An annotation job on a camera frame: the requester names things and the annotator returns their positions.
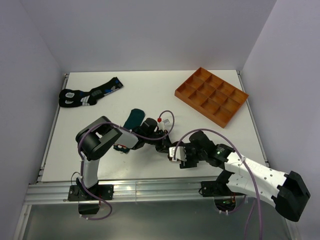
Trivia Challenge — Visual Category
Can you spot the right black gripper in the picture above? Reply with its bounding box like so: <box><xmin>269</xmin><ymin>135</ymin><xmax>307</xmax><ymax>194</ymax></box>
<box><xmin>178</xmin><ymin>142</ymin><xmax>207</xmax><ymax>169</ymax></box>

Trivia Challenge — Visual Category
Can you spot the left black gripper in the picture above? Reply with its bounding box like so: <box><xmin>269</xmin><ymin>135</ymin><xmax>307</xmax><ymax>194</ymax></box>
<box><xmin>144</xmin><ymin>131</ymin><xmax>171</xmax><ymax>155</ymax></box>

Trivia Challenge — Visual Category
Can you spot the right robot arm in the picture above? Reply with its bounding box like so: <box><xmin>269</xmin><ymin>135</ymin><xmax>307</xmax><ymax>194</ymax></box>
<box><xmin>169</xmin><ymin>128</ymin><xmax>311</xmax><ymax>222</ymax></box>

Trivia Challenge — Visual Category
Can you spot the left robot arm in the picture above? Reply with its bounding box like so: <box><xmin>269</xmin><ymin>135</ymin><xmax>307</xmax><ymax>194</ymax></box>
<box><xmin>75</xmin><ymin>116</ymin><xmax>172</xmax><ymax>200</ymax></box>

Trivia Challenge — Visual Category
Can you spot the dark teal sock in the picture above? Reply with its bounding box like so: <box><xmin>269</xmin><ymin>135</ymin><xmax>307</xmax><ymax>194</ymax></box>
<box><xmin>113</xmin><ymin>108</ymin><xmax>145</xmax><ymax>154</ymax></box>

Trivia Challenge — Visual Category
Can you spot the orange compartment tray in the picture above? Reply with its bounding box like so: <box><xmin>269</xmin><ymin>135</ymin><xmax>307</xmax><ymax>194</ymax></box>
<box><xmin>174</xmin><ymin>67</ymin><xmax>249</xmax><ymax>128</ymax></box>

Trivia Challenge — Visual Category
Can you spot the black blue sports sock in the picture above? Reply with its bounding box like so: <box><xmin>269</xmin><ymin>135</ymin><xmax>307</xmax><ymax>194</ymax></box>
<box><xmin>58</xmin><ymin>77</ymin><xmax>124</xmax><ymax>108</ymax></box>

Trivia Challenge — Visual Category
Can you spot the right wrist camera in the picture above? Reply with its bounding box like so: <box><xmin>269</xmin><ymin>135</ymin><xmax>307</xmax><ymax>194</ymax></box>
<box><xmin>167</xmin><ymin>146</ymin><xmax>187</xmax><ymax>162</ymax></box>

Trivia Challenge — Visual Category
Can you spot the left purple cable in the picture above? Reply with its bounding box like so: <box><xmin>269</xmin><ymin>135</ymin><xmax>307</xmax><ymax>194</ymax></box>
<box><xmin>77</xmin><ymin>109</ymin><xmax>175</xmax><ymax>221</ymax></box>

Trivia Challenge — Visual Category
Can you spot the aluminium front rail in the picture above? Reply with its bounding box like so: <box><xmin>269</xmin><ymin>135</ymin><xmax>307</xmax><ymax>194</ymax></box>
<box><xmin>24</xmin><ymin>176</ymin><xmax>287</xmax><ymax>205</ymax></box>

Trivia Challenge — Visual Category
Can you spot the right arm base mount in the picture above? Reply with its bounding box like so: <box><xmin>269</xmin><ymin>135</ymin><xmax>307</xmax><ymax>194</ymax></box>
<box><xmin>198</xmin><ymin>180</ymin><xmax>243</xmax><ymax>213</ymax></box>

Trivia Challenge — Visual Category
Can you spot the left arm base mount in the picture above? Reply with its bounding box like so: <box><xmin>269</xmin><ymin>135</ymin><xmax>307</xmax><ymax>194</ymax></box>
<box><xmin>67</xmin><ymin>182</ymin><xmax>114</xmax><ymax>215</ymax></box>

